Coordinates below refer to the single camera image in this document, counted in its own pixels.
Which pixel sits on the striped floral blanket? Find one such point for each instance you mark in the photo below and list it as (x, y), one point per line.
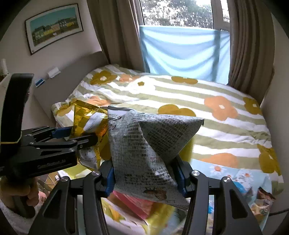
(180, 95)

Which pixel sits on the brown snack packet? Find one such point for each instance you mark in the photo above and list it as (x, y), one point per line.
(265, 193)

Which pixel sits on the person's left hand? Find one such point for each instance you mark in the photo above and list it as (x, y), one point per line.
(20, 187)

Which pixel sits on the small white box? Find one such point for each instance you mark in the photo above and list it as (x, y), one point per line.
(54, 72)

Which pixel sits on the framed landscape picture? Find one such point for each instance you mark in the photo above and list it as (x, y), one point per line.
(54, 27)

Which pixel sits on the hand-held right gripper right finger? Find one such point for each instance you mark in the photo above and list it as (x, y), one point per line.
(180, 180)

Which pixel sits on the grey bed headboard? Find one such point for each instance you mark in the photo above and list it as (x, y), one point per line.
(74, 72)

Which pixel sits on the pink snack packet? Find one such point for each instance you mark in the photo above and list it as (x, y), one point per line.
(131, 201)

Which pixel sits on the window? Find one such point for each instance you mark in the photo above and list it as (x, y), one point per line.
(176, 11)

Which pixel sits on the grey printed snack bag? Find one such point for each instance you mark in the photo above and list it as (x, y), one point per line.
(146, 146)

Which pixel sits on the gold snack bag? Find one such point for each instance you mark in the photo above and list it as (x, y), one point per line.
(81, 117)

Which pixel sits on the beige curtain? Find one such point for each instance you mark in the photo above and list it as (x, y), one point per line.
(117, 29)
(248, 45)

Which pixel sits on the person's left forearm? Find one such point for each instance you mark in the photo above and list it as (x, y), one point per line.
(13, 217)

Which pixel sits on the light blue hanging cloth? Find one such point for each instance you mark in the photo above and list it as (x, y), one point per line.
(180, 52)

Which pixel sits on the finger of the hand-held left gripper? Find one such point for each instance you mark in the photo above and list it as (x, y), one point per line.
(85, 141)
(62, 132)

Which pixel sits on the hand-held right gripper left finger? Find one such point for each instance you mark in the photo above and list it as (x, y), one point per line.
(110, 180)

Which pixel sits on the clear yellowish snack packet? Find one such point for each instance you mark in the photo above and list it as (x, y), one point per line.
(259, 207)

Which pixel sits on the small blue object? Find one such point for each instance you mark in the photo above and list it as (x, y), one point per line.
(39, 82)

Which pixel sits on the light blue daisy sheet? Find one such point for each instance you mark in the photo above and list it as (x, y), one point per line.
(225, 174)

